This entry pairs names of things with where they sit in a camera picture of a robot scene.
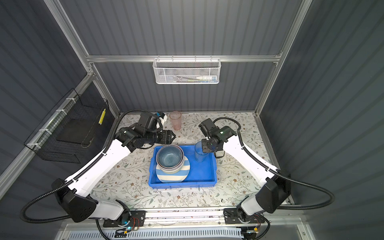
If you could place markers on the white vented strip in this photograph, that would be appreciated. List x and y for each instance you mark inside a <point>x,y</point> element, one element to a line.
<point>173,234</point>

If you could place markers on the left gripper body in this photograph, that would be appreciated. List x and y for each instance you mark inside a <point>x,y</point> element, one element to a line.
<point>162,137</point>

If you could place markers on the white wire mesh basket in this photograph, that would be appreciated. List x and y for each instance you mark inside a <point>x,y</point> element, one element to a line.
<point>165,70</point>

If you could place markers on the blue plastic bin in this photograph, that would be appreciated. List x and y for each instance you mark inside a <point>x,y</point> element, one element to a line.
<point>201,174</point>

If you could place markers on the pink bowl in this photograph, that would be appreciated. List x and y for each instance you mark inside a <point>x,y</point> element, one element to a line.
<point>173,169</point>

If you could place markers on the yellow tag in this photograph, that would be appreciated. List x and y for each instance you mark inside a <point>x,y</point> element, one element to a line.
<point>102,116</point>

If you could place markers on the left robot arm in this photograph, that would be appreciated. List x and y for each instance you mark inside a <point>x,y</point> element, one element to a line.
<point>76,198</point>

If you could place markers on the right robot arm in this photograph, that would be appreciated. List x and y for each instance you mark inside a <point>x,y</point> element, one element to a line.
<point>274,189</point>

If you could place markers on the black pad in basket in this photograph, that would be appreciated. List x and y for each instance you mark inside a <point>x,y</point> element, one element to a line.
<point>75,131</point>

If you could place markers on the pink translucent cup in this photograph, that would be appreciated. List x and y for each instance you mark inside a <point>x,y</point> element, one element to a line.
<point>176,120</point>

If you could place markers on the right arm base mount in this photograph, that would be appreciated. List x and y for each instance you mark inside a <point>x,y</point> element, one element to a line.
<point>234,216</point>

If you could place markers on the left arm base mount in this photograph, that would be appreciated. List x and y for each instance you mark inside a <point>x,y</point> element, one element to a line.
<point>132,219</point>

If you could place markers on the pens in white basket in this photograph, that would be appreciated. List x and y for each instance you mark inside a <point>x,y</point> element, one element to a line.
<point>196,79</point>

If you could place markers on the blue translucent cup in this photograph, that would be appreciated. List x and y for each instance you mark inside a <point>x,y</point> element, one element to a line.
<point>200,156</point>

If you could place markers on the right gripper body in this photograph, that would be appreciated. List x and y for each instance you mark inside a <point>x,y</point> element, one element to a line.
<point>206,147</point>

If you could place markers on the dark blue bowl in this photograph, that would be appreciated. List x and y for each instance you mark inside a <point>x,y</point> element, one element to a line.
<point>169,156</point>

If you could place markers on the black wire wall basket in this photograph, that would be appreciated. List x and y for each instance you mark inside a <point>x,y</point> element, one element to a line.
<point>81,107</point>

